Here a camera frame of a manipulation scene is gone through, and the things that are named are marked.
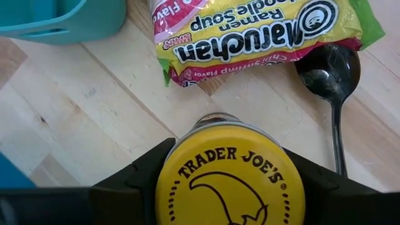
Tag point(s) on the green edged ramen packet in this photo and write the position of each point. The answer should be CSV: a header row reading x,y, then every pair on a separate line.
x,y
250,34

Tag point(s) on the yellow round lid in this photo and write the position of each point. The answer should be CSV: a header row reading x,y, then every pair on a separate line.
x,y
228,162

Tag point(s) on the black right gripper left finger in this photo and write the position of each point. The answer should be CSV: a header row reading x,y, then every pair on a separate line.
x,y
134,193

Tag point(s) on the teal plastic bin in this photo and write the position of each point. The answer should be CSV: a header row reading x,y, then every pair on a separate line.
x,y
93,22

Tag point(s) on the black plastic spoon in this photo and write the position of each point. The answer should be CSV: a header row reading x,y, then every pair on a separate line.
x,y
328,72

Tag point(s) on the blue plastic bin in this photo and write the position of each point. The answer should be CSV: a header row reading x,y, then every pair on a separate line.
x,y
11,175

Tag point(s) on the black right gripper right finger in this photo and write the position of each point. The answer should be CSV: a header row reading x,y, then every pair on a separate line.
x,y
337,203

